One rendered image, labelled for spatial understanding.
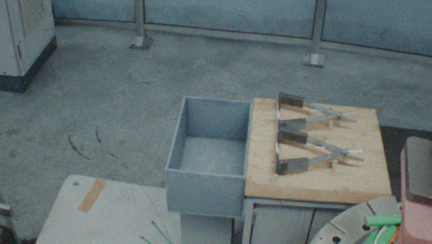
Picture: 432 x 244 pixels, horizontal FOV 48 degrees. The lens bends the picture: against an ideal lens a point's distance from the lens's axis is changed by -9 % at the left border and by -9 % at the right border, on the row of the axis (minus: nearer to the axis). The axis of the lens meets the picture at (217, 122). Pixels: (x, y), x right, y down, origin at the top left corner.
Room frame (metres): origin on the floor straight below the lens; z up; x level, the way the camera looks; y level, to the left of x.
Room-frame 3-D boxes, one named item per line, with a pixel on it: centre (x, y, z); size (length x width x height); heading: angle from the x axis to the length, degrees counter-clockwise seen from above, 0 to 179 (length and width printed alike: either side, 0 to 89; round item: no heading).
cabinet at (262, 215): (0.56, -0.15, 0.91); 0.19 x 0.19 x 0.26; 85
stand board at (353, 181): (0.56, -0.15, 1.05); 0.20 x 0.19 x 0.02; 85
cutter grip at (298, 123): (0.57, -0.10, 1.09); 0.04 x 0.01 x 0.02; 101
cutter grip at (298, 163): (0.49, -0.10, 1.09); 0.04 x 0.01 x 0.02; 100
